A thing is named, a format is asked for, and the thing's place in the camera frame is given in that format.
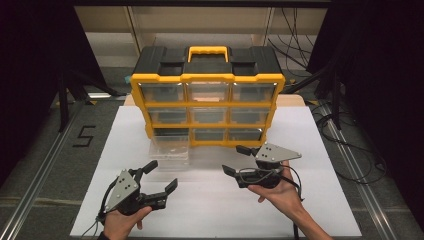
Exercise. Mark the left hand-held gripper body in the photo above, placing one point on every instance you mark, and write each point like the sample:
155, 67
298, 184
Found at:
123, 190

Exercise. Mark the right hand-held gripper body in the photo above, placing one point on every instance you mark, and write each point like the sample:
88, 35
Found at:
275, 153

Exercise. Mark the clear plastic drawer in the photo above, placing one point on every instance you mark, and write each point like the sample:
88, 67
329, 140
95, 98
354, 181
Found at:
170, 150

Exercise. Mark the yellow black organizer cabinet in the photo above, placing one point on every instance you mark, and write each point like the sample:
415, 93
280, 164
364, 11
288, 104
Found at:
206, 78

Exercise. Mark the person's left hand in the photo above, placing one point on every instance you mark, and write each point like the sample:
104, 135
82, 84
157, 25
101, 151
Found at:
120, 225

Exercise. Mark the person's right hand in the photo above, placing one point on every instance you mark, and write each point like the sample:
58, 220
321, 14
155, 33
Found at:
283, 196

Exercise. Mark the white table sheet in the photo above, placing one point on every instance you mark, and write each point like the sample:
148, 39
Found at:
216, 206

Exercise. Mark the set of clear drawers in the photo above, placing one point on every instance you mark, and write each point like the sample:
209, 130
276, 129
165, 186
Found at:
208, 115

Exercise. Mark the black metal stand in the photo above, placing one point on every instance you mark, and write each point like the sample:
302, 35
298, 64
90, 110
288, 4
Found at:
336, 100
63, 100

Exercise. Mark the teal tape piece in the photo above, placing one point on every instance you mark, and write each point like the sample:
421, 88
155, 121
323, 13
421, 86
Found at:
128, 80

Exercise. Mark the black curtain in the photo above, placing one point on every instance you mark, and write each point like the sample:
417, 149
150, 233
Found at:
30, 66
383, 66

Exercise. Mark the metal floor rail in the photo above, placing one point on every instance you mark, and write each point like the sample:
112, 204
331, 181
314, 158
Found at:
366, 196
33, 186

